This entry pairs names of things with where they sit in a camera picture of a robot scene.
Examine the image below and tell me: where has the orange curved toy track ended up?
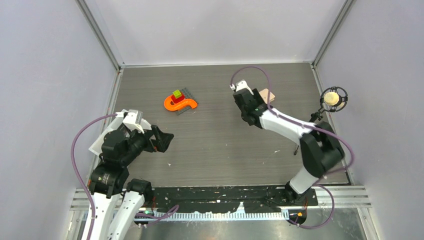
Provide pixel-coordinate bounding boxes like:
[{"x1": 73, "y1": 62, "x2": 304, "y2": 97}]
[{"x1": 163, "y1": 95, "x2": 198, "y2": 112}]

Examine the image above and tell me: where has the green toy block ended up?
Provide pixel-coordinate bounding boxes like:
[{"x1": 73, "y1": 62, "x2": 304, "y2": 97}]
[{"x1": 172, "y1": 89, "x2": 183, "y2": 99}]

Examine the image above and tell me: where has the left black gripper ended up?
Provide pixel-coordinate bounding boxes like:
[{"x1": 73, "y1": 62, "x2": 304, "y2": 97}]
[{"x1": 120, "y1": 123, "x2": 173, "y2": 165}]

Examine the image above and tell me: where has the tan card holder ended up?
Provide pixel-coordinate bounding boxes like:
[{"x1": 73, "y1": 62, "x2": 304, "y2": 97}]
[{"x1": 259, "y1": 88, "x2": 275, "y2": 104}]

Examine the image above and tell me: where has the white divided tray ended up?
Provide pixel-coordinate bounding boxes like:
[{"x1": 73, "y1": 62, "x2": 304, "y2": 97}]
[{"x1": 88, "y1": 109, "x2": 130, "y2": 157}]

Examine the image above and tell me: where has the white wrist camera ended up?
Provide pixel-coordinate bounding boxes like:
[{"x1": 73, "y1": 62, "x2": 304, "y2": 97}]
[
  {"x1": 229, "y1": 79, "x2": 254, "y2": 95},
  {"x1": 122, "y1": 109, "x2": 152, "y2": 134}
]

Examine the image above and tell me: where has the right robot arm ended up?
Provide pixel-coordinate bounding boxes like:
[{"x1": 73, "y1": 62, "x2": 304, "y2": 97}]
[{"x1": 230, "y1": 85, "x2": 345, "y2": 205}]

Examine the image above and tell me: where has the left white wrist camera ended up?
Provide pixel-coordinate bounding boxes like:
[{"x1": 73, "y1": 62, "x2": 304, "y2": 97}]
[{"x1": 122, "y1": 109, "x2": 152, "y2": 134}]

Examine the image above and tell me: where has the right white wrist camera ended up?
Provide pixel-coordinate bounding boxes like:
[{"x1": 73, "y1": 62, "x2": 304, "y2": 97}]
[{"x1": 229, "y1": 79, "x2": 254, "y2": 95}]

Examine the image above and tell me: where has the red toy block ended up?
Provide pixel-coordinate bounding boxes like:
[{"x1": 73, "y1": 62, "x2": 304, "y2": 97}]
[{"x1": 171, "y1": 90, "x2": 186, "y2": 105}]

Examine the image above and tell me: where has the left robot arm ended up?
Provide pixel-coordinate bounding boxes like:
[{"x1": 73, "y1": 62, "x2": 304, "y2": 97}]
[{"x1": 83, "y1": 124, "x2": 174, "y2": 240}]

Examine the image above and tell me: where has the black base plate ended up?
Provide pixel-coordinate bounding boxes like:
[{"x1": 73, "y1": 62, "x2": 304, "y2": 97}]
[{"x1": 143, "y1": 185, "x2": 318, "y2": 214}]

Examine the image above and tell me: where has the grey studded baseplate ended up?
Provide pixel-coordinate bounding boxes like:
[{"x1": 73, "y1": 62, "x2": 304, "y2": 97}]
[{"x1": 175, "y1": 87, "x2": 198, "y2": 116}]

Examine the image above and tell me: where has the white slotted cable duct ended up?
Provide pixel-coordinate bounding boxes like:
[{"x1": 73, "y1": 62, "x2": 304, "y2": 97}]
[{"x1": 82, "y1": 211, "x2": 291, "y2": 222}]

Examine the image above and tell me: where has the microphone on tripod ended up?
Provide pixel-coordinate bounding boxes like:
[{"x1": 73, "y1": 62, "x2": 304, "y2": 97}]
[{"x1": 309, "y1": 86, "x2": 349, "y2": 123}]

